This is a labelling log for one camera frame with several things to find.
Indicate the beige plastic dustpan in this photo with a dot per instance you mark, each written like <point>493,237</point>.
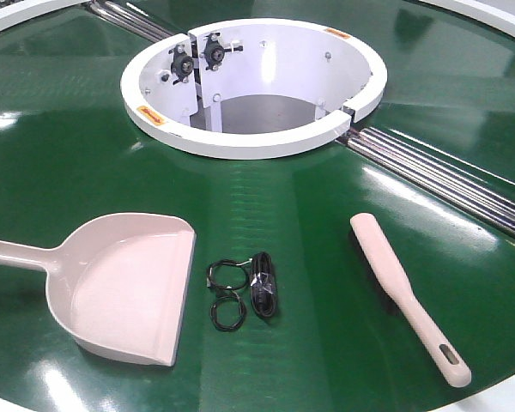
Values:
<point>117,284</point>

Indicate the chrome roller bars right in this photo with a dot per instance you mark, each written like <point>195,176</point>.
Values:
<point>449,182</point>

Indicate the white outer conveyor rim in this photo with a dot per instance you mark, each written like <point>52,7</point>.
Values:
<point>496,14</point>

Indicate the chrome roller bars left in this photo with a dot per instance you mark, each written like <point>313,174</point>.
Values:
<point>129,19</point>

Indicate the black bearing right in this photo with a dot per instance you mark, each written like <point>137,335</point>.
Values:
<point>214,52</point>

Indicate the beige hand brush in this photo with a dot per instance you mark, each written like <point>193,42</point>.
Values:
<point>393,279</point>

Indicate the chrome roller bars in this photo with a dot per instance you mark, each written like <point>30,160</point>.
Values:
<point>449,182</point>
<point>129,19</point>

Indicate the black bearing left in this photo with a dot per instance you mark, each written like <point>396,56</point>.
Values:
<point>182,64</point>

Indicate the black bearing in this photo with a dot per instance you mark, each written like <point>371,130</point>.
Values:
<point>182,64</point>
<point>214,52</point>

